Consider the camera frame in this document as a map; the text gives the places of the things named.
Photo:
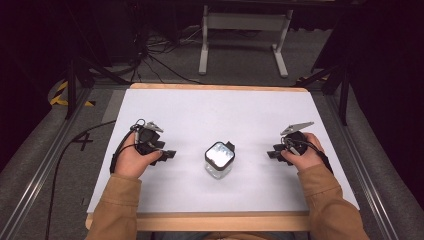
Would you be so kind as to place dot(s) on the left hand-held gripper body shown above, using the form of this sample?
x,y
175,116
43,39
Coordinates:
x,y
147,136

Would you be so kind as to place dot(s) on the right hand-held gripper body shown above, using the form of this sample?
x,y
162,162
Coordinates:
x,y
296,140

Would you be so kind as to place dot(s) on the person's right hand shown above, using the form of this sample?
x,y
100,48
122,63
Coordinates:
x,y
306,158

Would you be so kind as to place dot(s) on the person's left hand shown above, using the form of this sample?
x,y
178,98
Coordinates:
x,y
133,163

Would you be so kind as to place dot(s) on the clear square jar black lid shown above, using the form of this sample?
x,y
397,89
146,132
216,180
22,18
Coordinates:
x,y
219,156

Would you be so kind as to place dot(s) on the white table sheet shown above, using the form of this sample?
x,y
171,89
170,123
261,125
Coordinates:
x,y
213,113

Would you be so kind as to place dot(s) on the black tripod stand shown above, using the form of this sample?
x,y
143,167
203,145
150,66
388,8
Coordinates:
x,y
343,90
71,86

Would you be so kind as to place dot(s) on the wooden table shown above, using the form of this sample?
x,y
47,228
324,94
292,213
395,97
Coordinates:
x,y
216,221

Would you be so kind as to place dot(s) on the yellow black floor tape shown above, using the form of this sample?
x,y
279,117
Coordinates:
x,y
60,96

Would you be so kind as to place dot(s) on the aluminium floor rail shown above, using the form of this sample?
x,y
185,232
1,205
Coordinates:
x,y
43,166
363,166

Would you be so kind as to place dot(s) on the white metal stand frame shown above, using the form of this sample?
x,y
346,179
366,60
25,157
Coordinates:
x,y
245,21

